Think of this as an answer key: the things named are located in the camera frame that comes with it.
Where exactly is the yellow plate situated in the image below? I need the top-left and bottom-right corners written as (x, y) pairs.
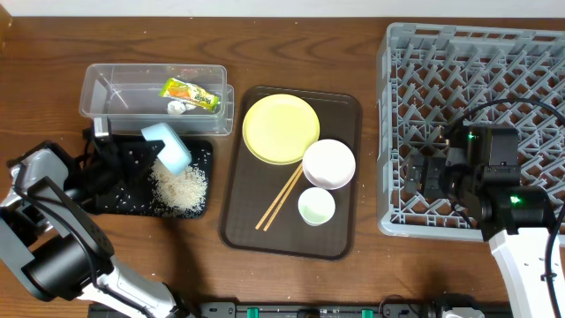
top-left (242, 94), bottom-right (320, 165)

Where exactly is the grey dishwasher rack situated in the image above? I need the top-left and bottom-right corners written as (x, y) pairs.
top-left (377, 23), bottom-right (564, 241)

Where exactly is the brown serving tray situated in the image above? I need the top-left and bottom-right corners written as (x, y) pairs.
top-left (219, 89), bottom-right (362, 261)

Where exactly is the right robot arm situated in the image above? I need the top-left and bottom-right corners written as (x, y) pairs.
top-left (404, 125), bottom-right (564, 317)

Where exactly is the clear plastic waste bin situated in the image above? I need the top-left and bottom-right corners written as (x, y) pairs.
top-left (79, 64), bottom-right (235, 136)

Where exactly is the pile of rice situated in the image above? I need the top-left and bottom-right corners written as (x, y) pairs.
top-left (105, 148), bottom-right (212, 218)

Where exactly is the wooden chopstick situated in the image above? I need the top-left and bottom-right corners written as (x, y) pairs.
top-left (255, 162), bottom-right (304, 231)
top-left (262, 167), bottom-right (305, 232)

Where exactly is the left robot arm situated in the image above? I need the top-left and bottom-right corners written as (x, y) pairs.
top-left (1, 140), bottom-right (201, 317)

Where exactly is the black waste tray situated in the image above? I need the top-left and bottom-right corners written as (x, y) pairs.
top-left (81, 133), bottom-right (214, 219)

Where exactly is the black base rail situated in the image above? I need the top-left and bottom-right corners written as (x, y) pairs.
top-left (87, 294), bottom-right (516, 318)

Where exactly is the wooden chopstick right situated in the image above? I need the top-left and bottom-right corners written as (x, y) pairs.
top-left (262, 167), bottom-right (305, 232)

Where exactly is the white green cup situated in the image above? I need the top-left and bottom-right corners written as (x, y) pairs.
top-left (298, 187), bottom-right (336, 226)

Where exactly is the pink white bowl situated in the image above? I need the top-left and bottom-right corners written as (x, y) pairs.
top-left (302, 139), bottom-right (357, 190)

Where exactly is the white crumpled paper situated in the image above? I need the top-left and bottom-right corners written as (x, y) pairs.
top-left (167, 100), bottom-right (196, 116)

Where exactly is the green orange snack wrapper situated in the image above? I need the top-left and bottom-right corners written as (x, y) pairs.
top-left (160, 78), bottom-right (220, 111)

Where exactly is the wooden chopstick left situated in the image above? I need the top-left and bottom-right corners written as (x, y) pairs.
top-left (255, 162), bottom-right (304, 231)

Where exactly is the light blue bowl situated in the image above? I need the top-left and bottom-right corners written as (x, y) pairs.
top-left (141, 123), bottom-right (192, 176)

